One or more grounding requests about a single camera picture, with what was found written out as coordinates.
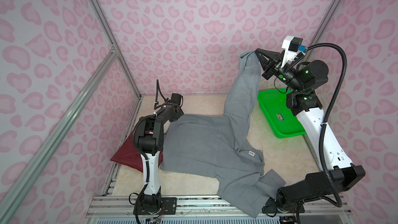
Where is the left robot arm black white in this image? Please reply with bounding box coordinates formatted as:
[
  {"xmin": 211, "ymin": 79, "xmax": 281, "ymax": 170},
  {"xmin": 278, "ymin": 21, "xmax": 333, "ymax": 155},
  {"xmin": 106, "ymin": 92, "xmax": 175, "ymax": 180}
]
[{"xmin": 132, "ymin": 93, "xmax": 183, "ymax": 216}]

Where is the maroon long sleeve shirt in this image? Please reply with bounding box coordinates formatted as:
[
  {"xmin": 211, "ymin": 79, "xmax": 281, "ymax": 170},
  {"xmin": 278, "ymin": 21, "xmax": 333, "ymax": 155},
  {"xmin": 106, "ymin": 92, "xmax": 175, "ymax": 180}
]
[{"xmin": 110, "ymin": 133, "xmax": 144, "ymax": 172}]

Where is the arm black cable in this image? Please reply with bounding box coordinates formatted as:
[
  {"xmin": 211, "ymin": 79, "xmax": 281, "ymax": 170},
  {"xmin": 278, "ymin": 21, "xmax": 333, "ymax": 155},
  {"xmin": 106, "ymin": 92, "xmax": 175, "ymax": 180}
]
[
  {"xmin": 155, "ymin": 79, "xmax": 170, "ymax": 110},
  {"xmin": 303, "ymin": 43, "xmax": 347, "ymax": 208}
]

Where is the left rear aluminium frame post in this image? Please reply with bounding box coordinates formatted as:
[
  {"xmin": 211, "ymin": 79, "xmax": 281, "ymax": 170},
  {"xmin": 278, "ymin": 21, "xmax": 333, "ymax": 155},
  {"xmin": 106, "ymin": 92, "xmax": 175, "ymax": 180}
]
[{"xmin": 88, "ymin": 0, "xmax": 142, "ymax": 99}]

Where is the grey long sleeve shirt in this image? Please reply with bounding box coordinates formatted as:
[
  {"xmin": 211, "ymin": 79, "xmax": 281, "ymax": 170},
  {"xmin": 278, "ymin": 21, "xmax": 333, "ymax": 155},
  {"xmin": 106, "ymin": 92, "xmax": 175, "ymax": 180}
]
[{"xmin": 161, "ymin": 51, "xmax": 285, "ymax": 218}]

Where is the green plastic basket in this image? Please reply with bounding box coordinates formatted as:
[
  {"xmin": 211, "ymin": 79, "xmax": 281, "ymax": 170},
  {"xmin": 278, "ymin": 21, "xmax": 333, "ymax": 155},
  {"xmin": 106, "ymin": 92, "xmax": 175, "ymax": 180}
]
[{"xmin": 257, "ymin": 89, "xmax": 306, "ymax": 139}]

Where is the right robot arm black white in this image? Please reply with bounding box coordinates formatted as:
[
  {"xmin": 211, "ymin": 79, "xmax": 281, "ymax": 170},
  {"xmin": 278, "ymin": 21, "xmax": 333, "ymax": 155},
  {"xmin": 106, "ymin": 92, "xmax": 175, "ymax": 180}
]
[{"xmin": 255, "ymin": 49, "xmax": 366, "ymax": 214}]

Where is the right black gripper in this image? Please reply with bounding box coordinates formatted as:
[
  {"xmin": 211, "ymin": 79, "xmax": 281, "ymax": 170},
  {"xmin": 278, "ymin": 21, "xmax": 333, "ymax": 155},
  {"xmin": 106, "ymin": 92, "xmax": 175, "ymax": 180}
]
[{"xmin": 255, "ymin": 51, "xmax": 305, "ymax": 93}]

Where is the aluminium frame post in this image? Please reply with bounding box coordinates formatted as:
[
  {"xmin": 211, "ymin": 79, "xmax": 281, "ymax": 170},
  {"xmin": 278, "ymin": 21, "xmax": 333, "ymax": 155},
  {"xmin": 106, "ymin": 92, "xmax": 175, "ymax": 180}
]
[
  {"xmin": 88, "ymin": 0, "xmax": 142, "ymax": 99},
  {"xmin": 309, "ymin": 0, "xmax": 343, "ymax": 46}
]

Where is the right rear aluminium frame post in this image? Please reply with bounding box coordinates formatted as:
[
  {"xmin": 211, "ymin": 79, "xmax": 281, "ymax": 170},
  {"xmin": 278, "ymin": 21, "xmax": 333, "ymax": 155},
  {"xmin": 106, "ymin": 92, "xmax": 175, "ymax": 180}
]
[{"xmin": 309, "ymin": 0, "xmax": 343, "ymax": 46}]

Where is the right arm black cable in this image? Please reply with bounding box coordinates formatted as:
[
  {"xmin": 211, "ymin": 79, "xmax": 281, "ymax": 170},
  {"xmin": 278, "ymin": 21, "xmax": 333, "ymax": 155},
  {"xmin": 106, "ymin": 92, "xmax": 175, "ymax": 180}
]
[{"xmin": 303, "ymin": 43, "xmax": 347, "ymax": 208}]

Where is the left aluminium frame diagonal strut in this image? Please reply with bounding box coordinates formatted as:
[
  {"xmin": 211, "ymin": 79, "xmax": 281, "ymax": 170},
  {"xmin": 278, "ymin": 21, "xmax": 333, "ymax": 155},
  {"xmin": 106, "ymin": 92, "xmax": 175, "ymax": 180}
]
[{"xmin": 1, "ymin": 51, "xmax": 118, "ymax": 224}]

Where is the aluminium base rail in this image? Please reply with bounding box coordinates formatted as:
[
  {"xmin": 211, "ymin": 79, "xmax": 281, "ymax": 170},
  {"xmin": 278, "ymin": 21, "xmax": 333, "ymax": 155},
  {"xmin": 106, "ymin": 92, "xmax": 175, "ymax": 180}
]
[{"xmin": 84, "ymin": 195, "xmax": 356, "ymax": 224}]

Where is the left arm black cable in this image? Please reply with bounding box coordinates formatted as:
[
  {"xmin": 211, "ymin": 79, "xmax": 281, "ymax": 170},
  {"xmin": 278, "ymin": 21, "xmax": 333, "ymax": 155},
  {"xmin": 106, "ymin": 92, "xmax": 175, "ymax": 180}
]
[{"xmin": 155, "ymin": 79, "xmax": 170, "ymax": 110}]

